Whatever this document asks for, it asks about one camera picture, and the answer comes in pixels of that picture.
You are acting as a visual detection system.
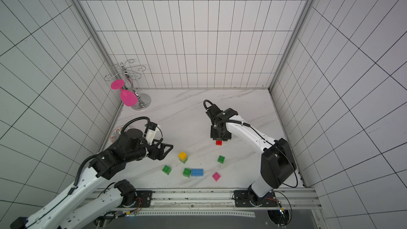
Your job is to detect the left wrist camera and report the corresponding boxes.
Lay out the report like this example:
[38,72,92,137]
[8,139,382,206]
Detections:
[145,123,158,146]

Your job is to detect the magenta lego brick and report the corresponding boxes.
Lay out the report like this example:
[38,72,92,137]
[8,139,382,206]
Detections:
[212,172,221,182]

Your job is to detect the green lego brick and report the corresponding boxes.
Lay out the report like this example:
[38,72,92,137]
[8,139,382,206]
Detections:
[162,165,172,175]
[218,155,225,164]
[179,157,188,164]
[183,168,191,178]

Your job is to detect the pink plastic wine glass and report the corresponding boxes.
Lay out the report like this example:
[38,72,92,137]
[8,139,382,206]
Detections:
[111,79,138,107]

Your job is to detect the metal glass rack stand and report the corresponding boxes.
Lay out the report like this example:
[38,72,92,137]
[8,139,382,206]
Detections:
[104,59,151,110]

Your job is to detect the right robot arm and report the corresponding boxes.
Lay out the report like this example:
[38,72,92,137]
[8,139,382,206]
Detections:
[203,100,296,205]

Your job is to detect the patterned ceramic plate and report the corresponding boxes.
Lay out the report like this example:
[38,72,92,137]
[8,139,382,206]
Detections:
[110,126,123,143]

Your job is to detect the blue lego brick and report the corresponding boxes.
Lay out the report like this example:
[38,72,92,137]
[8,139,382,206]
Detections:
[191,169,204,177]

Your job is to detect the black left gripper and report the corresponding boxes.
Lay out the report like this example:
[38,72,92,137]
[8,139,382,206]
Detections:
[127,139,173,162]

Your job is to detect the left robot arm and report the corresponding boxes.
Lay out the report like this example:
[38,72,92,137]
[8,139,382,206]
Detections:
[10,129,173,229]

